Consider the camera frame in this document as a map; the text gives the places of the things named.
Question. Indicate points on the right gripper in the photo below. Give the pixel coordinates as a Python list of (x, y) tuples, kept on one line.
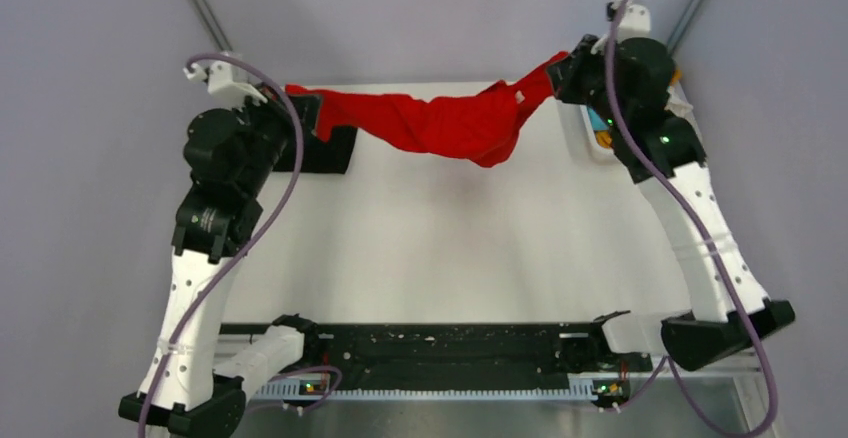
[(564, 74)]

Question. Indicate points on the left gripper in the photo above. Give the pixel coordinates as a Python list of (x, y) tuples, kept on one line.
[(268, 101)]

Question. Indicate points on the red t shirt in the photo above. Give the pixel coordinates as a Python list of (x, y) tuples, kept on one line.
[(483, 128)]

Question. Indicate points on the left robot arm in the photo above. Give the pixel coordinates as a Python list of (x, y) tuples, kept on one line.
[(231, 153)]

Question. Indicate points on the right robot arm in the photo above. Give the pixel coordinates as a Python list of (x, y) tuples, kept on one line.
[(730, 311)]

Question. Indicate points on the light blue t shirt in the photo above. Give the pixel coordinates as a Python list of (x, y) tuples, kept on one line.
[(603, 123)]

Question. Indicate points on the orange t shirt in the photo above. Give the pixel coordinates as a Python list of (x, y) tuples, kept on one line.
[(603, 138)]

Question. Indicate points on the folded black t shirt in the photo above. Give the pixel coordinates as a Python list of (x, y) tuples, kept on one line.
[(331, 156)]

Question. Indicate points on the white plastic laundry basket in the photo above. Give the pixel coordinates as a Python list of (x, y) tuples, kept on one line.
[(593, 137)]

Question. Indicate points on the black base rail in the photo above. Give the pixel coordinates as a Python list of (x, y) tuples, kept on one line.
[(463, 360)]

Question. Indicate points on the aluminium frame rail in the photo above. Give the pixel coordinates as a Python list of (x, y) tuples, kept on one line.
[(267, 370)]

